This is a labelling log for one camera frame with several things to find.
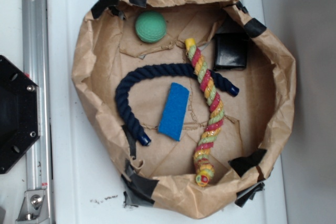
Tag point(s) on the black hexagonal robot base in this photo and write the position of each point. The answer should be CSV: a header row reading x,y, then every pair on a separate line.
x,y
19,114

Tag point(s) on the blue sponge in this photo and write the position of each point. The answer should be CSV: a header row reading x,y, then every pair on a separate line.
x,y
173,115

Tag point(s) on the brown paper bag bin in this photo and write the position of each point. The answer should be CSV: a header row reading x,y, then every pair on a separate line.
x,y
237,121

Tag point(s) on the green ball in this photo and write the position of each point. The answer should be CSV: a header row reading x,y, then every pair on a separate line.
x,y
150,27

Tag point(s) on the black square box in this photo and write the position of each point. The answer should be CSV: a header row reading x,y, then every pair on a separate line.
x,y
230,51

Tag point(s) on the white tray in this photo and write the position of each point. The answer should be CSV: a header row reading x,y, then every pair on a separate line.
x,y
87,186

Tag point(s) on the aluminium rail frame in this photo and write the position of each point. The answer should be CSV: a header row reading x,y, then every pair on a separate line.
x,y
38,203

